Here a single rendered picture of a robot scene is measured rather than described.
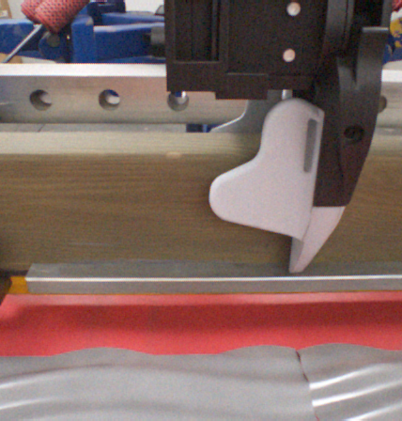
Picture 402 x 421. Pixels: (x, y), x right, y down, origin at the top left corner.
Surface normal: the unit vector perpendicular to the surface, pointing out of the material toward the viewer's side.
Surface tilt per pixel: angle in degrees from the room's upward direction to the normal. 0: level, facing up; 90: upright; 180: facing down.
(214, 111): 90
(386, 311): 0
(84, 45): 90
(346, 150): 101
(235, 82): 91
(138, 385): 33
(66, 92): 90
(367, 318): 0
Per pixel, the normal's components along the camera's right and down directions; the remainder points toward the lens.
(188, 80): 0.04, 0.52
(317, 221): 0.04, 0.70
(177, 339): 0.03, -0.86
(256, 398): -0.03, -0.44
